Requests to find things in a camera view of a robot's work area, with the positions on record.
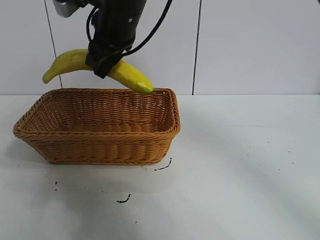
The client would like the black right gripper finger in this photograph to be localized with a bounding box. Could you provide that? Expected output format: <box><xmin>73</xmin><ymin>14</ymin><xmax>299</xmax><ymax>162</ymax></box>
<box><xmin>85</xmin><ymin>42</ymin><xmax>126</xmax><ymax>79</ymax></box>

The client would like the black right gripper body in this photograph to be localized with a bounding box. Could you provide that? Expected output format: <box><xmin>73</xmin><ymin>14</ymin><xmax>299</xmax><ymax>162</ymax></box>
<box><xmin>89</xmin><ymin>0</ymin><xmax>148</xmax><ymax>50</ymax></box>

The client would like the yellow banana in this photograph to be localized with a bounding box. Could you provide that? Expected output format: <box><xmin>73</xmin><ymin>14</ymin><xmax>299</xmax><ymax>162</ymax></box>
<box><xmin>41</xmin><ymin>48</ymin><xmax>155</xmax><ymax>95</ymax></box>

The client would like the brown woven wicker basket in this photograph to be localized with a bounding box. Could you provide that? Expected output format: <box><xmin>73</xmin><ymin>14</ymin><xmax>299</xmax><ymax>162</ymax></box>
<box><xmin>12</xmin><ymin>87</ymin><xmax>181</xmax><ymax>166</ymax></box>

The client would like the black cable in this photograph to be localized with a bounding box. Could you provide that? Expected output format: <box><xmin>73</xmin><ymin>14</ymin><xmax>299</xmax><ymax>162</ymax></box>
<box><xmin>121</xmin><ymin>0</ymin><xmax>174</xmax><ymax>55</ymax></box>
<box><xmin>85</xmin><ymin>6</ymin><xmax>101</xmax><ymax>43</ymax></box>

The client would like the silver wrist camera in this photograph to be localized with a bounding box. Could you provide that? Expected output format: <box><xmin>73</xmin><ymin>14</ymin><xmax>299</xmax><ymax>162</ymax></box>
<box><xmin>55</xmin><ymin>0</ymin><xmax>82</xmax><ymax>18</ymax></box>

